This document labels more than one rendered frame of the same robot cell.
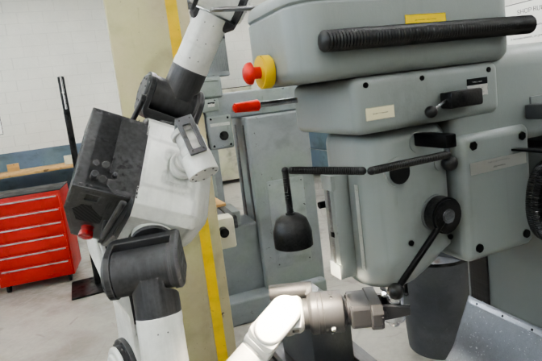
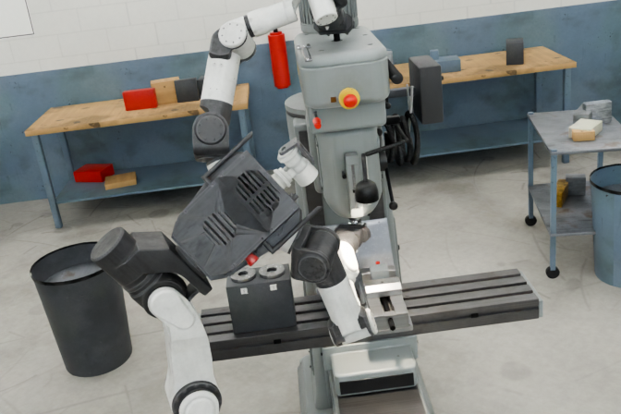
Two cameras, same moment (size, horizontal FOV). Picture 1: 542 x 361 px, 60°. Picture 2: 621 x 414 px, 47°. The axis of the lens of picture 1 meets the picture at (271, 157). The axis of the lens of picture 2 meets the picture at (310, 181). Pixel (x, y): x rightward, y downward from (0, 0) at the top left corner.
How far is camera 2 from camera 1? 2.00 m
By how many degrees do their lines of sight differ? 68
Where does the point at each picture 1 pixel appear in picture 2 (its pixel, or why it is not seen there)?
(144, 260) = (330, 242)
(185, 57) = (229, 94)
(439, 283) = (107, 286)
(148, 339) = (347, 290)
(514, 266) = not seen: hidden behind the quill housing
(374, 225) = (375, 176)
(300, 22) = (383, 69)
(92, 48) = not seen: outside the picture
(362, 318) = (361, 237)
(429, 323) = (104, 334)
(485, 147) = not seen: hidden behind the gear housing
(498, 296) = (331, 216)
